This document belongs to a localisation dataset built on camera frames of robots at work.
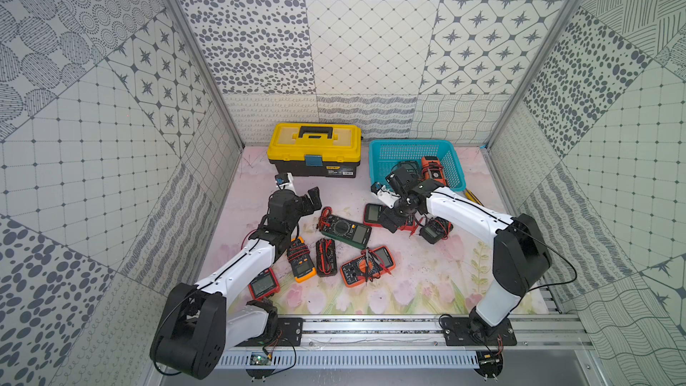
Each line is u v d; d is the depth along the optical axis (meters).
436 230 0.90
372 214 0.95
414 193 0.64
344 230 0.93
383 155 1.09
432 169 1.08
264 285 0.78
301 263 0.84
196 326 0.40
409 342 0.73
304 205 0.78
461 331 0.73
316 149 0.98
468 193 1.04
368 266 0.82
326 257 0.84
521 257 0.46
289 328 0.75
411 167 1.11
